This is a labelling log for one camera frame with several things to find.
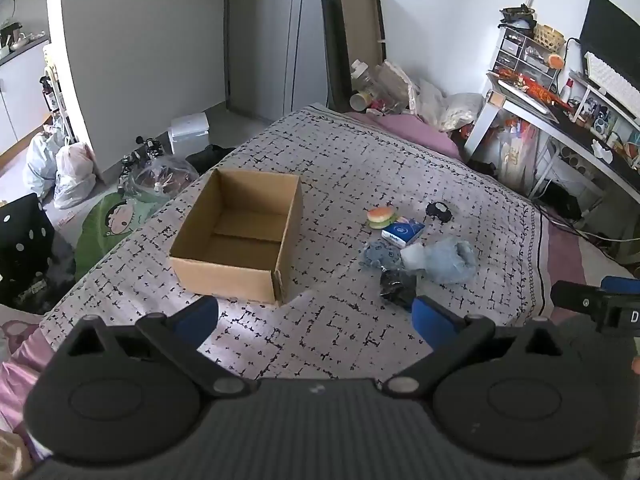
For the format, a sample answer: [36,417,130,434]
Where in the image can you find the black item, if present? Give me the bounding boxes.
[380,270,416,311]

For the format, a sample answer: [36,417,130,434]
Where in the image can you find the light blue plastic bag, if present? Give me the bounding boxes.
[424,237,477,285]

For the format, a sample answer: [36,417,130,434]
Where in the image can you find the blue-grey knitted cloth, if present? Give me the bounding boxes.
[360,240,404,271]

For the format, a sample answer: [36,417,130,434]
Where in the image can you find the blue tissue pack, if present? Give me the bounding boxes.
[381,217,425,249]

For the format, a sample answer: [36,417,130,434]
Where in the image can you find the small black plush toy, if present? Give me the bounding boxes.
[425,202,452,223]

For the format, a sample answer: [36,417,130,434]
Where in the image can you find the plush hamburger toy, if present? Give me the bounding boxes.
[367,206,397,230]

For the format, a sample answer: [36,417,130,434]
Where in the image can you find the white plastic bundle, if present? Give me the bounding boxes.
[400,243,425,271]

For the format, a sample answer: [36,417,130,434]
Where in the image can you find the brown cardboard box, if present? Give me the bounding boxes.
[169,168,303,304]

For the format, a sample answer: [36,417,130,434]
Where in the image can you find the grey patterned bed blanket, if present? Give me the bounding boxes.
[38,104,551,382]

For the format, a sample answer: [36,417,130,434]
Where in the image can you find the green cartoon leaf cushion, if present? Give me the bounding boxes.
[75,192,168,281]

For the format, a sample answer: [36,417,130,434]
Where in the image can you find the white desk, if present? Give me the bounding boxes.
[461,72,640,203]

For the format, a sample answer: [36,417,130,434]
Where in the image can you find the clear plastic bag with items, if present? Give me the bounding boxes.
[126,155,200,202]

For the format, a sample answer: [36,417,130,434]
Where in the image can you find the black dice stool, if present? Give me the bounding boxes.
[0,193,76,315]

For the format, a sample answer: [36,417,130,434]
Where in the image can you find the white garbage bag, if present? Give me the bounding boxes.
[53,143,96,209]

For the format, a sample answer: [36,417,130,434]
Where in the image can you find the white cube appliance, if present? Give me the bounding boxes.
[168,113,209,157]

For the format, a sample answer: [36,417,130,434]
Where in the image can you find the pink bed sheet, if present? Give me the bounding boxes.
[347,112,462,162]

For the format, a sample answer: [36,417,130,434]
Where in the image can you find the white keyboard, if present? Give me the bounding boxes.
[585,52,640,118]

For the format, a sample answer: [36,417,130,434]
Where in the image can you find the paper cup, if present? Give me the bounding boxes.
[349,90,376,113]

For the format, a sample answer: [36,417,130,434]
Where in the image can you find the black monitor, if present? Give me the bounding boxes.
[579,0,640,84]

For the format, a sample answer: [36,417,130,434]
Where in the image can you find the clear plastic jar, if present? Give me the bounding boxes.
[350,60,382,98]

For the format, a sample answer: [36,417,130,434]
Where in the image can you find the white drawer organizer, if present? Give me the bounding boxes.
[491,25,563,89]

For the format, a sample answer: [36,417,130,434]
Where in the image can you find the leaning brown board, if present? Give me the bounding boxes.
[321,0,386,112]

